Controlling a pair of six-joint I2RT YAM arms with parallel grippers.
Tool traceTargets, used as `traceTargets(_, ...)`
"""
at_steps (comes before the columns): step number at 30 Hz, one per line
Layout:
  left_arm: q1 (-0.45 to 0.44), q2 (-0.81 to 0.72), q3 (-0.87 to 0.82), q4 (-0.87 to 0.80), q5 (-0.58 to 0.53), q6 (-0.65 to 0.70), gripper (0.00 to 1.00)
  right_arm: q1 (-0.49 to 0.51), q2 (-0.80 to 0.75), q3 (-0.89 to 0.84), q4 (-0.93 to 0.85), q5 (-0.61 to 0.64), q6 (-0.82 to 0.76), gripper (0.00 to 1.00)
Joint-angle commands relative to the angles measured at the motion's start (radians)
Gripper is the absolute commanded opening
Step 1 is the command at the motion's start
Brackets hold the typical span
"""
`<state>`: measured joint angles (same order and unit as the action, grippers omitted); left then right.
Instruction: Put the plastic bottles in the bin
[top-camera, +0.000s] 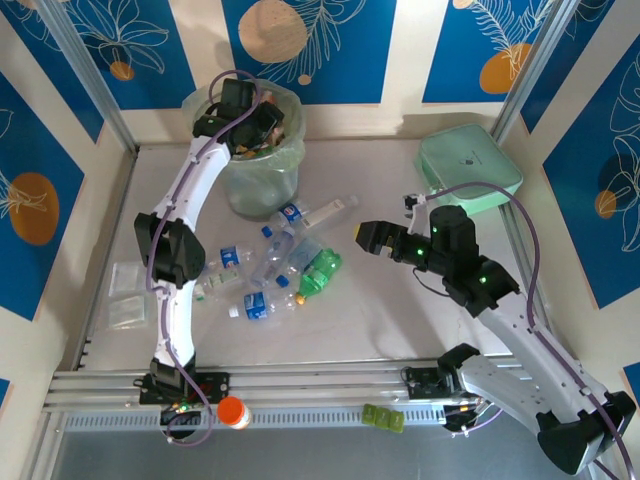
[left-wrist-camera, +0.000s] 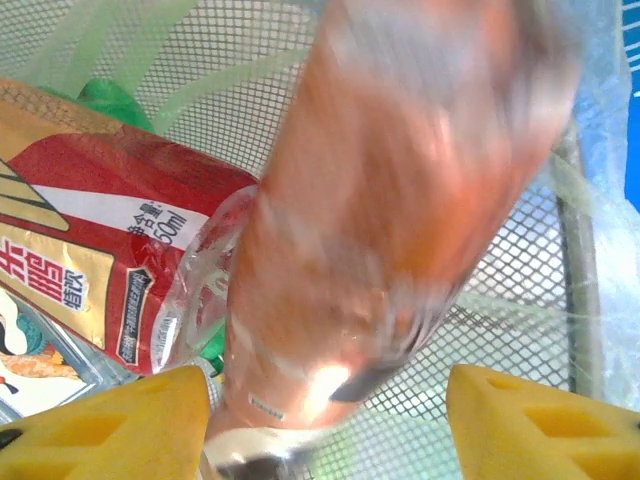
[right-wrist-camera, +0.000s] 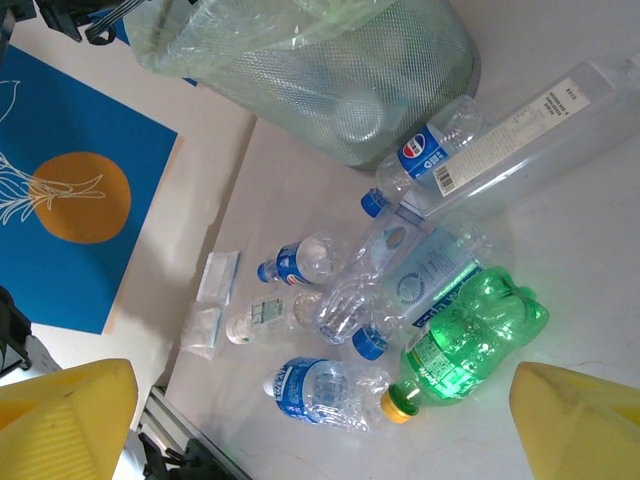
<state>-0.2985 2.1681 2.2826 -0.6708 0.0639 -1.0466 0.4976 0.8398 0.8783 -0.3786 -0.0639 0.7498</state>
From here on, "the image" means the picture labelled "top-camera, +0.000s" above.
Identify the clear bottle long white label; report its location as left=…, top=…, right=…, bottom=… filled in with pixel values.
left=299, top=194, right=361, bottom=229

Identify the green bottle yellow cap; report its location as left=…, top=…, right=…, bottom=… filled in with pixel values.
left=294, top=248, right=345, bottom=307

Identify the clear bottle pale blue label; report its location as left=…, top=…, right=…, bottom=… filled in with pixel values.
left=276, top=238, right=325, bottom=290

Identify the clear Pepsi bottle blue cap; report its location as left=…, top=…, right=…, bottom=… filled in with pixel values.
left=203, top=243, right=257, bottom=274
left=260, top=198, right=312, bottom=237

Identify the clear blue tinted bottle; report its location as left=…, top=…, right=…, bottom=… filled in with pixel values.
left=252, top=227, right=297, bottom=286

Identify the clear bottle green label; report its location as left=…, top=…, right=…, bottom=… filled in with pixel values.
left=192, top=269, right=246, bottom=304

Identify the green plastic bin liner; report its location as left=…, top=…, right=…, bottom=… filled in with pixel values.
left=180, top=84, right=307, bottom=174

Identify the mint green zip case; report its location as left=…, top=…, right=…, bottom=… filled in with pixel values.
left=413, top=124, right=524, bottom=217

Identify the orange lid jar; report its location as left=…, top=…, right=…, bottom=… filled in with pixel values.
left=216, top=395, right=254, bottom=431

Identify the grey metal sheet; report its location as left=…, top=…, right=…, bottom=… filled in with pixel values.
left=49, top=429, right=551, bottom=480

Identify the wire mesh waste bin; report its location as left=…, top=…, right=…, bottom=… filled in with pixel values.
left=192, top=84, right=305, bottom=219

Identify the thin black wire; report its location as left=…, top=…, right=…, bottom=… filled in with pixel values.
left=412, top=267, right=451, bottom=297

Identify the aluminium side rail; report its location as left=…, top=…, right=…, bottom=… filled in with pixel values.
left=499, top=203, right=551, bottom=331
left=74, top=147, right=140, bottom=371

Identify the purple camera cable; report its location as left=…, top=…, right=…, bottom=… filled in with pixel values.
left=144, top=71, right=264, bottom=406
left=423, top=182, right=634, bottom=480

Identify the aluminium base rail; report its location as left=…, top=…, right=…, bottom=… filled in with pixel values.
left=42, top=357, right=586, bottom=416

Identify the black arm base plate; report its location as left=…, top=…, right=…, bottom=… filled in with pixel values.
left=138, top=372, right=232, bottom=406
left=403, top=367, right=444, bottom=401

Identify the aluminium frame post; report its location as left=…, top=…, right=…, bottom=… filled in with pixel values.
left=37, top=0, right=139, bottom=154
left=490, top=0, right=586, bottom=144

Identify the circuit board with wires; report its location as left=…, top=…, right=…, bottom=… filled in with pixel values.
left=159, top=402, right=204, bottom=426
left=442, top=399, right=496, bottom=434

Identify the grey slotted cable duct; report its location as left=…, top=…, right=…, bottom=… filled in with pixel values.
left=62, top=407, right=449, bottom=432

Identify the short purple cable loop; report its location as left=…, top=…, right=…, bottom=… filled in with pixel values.
left=167, top=399, right=215, bottom=447
left=449, top=399, right=506, bottom=439

